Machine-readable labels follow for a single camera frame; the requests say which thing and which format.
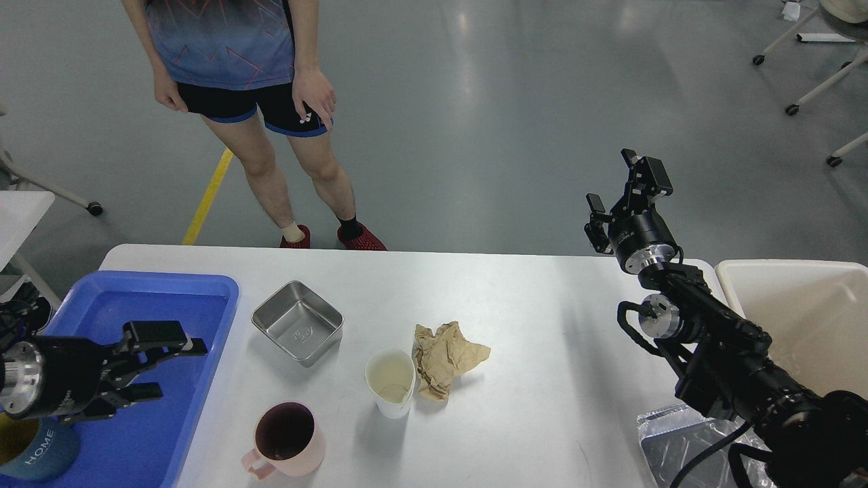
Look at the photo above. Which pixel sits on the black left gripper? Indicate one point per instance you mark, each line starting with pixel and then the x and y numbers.
pixel 61 377

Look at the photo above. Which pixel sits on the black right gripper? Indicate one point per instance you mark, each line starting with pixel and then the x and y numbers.
pixel 638 240

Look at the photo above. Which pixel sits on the pink plastic mug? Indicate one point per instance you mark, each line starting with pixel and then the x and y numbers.
pixel 287 440

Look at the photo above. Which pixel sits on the square stainless steel tray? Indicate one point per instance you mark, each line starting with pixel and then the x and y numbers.
pixel 300 322

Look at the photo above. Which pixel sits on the aluminium foil tray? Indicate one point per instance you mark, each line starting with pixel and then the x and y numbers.
pixel 670 437

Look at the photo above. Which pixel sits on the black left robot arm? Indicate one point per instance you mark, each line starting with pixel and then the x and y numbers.
pixel 2 339

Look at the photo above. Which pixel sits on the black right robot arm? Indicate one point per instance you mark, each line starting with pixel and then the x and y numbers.
pixel 720 358

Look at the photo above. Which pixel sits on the person's right hand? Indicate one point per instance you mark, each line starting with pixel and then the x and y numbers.
pixel 166 90

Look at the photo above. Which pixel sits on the person's left hand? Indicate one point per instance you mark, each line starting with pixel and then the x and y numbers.
pixel 312 93

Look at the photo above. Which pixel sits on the blue plastic bin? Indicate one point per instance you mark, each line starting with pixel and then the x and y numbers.
pixel 144 445

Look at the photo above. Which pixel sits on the dark blue HOME mug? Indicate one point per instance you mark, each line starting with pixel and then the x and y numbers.
pixel 36 450

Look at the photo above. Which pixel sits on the white side table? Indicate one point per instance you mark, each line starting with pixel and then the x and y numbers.
pixel 20 213

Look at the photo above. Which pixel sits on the white rolling chair base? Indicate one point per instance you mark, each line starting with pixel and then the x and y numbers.
pixel 827 43

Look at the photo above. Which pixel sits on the grey chair leg with caster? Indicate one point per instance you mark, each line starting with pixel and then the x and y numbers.
pixel 18 176

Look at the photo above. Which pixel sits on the beige plastic bin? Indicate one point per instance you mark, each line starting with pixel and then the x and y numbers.
pixel 815 312

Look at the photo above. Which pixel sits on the crumpled brown paper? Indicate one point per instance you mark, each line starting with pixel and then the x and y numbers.
pixel 442 355

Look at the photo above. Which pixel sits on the white paper cup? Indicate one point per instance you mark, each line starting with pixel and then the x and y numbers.
pixel 391 377

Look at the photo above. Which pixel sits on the standing person in shorts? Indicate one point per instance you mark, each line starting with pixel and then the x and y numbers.
pixel 234 63

